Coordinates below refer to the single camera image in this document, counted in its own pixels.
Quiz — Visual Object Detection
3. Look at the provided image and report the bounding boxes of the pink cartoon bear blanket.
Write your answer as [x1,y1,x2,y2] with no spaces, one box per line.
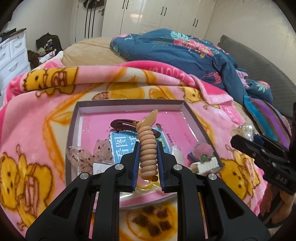
[1,60,266,236]

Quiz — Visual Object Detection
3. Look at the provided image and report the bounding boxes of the white drawer chest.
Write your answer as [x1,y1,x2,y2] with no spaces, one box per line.
[0,28,31,95]

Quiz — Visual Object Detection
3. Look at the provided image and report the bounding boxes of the grey shallow box tray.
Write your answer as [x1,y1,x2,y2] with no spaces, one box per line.
[64,99,224,210]

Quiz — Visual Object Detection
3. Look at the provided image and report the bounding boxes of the peach spiral hair tie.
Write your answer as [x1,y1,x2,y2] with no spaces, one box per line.
[135,109,160,182]

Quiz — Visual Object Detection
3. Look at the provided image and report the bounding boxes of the pink sheer glitter bow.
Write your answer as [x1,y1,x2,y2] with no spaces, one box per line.
[66,139,115,169]

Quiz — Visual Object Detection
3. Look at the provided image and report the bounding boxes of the hanging bags on door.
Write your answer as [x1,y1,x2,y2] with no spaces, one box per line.
[83,0,105,9]

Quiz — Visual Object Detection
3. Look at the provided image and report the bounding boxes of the pink pompom hair clip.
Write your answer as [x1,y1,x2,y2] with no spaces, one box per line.
[187,143,215,163]

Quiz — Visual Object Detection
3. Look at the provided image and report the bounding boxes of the white wardrobe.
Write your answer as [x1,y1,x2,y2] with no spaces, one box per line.
[102,0,216,38]

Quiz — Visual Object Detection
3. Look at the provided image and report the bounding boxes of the pearl hair accessory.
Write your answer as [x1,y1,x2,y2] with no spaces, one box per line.
[230,123,255,142]

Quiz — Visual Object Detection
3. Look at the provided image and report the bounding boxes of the white bedroom door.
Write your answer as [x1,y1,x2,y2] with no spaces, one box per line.
[74,1,106,42]

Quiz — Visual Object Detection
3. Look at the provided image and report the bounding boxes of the white earring card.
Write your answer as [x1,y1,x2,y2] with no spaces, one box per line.
[92,163,112,175]

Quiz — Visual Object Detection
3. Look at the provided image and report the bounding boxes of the blue floral quilt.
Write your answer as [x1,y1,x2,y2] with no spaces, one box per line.
[110,29,273,104]

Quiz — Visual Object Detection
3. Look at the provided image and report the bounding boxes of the blue Chinese book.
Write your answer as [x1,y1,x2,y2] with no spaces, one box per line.
[109,128,171,164]

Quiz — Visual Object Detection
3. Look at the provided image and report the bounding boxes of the dark grey headboard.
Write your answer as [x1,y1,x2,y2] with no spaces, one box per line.
[217,34,296,118]

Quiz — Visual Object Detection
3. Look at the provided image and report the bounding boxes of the black bag on floor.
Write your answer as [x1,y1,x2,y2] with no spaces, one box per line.
[36,33,63,56]

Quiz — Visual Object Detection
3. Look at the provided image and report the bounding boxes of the maroon large hair clip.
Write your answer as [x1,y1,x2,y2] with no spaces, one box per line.
[110,119,161,139]

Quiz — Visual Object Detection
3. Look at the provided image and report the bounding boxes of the tan bed sheet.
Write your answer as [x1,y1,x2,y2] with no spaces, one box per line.
[61,37,127,67]

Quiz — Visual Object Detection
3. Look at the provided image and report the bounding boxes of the striped colourful pillow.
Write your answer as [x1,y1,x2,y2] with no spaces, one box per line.
[244,96,292,148]

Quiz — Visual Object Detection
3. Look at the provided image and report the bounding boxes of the white claw hair clip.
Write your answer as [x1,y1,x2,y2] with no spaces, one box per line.
[189,157,220,175]

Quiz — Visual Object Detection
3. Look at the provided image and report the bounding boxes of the yellow hoop earrings pack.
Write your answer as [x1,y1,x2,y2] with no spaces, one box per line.
[137,181,160,190]

